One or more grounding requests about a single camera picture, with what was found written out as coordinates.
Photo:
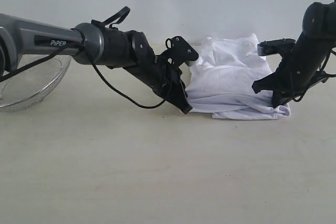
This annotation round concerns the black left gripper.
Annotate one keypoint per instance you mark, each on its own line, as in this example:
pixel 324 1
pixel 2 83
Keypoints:
pixel 164 81

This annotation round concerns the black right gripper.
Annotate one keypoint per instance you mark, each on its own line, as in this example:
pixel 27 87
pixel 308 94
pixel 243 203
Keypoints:
pixel 292 79

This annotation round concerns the white t-shirt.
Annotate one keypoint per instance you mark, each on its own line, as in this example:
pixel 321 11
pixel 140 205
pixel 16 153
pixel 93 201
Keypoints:
pixel 222 78

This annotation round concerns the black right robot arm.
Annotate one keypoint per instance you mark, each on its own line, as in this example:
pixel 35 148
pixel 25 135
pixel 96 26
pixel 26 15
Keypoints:
pixel 302 60

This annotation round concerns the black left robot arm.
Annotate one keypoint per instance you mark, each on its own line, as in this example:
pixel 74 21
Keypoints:
pixel 100 44

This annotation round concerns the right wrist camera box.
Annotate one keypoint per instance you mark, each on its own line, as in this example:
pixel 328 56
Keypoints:
pixel 283 47

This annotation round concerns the metal wire mesh basket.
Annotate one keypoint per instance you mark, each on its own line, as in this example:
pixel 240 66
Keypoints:
pixel 31 86

